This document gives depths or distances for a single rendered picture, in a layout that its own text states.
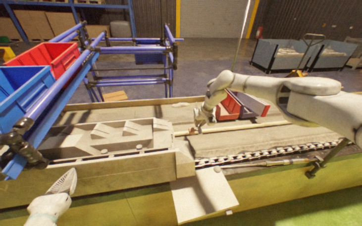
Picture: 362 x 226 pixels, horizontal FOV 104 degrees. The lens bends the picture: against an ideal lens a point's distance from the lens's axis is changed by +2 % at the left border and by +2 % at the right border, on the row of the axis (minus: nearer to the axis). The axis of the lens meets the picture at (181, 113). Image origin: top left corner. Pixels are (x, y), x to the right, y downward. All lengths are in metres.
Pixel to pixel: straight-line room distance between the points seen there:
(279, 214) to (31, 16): 11.17
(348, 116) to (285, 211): 1.64
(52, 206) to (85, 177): 0.20
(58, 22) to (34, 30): 1.23
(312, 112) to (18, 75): 0.97
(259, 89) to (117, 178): 0.69
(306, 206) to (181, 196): 1.52
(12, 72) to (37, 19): 9.88
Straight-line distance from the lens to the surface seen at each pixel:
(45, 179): 0.86
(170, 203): 1.07
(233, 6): 12.02
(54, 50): 1.11
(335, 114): 0.37
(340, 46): 7.71
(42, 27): 10.73
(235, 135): 1.20
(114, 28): 9.54
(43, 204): 0.66
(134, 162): 0.71
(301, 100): 0.40
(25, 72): 0.85
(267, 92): 0.48
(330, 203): 2.27
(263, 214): 1.82
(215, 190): 0.84
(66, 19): 10.15
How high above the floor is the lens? 1.54
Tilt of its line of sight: 36 degrees down
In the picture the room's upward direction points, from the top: 2 degrees clockwise
